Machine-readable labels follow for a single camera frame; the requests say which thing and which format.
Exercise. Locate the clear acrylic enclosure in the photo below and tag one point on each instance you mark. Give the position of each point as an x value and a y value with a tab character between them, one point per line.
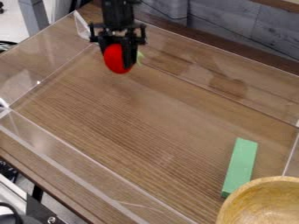
131	148

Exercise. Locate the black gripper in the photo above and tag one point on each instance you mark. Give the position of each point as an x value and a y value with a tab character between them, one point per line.
101	34

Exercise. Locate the wooden bowl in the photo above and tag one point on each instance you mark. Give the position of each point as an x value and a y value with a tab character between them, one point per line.
264	201

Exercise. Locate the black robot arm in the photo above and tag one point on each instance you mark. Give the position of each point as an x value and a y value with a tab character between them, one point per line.
119	14

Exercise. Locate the green rectangular block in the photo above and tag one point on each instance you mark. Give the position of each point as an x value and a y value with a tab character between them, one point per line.
240	166

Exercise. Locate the red toy strawberry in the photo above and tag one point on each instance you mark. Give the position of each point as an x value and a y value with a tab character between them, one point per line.
113	59

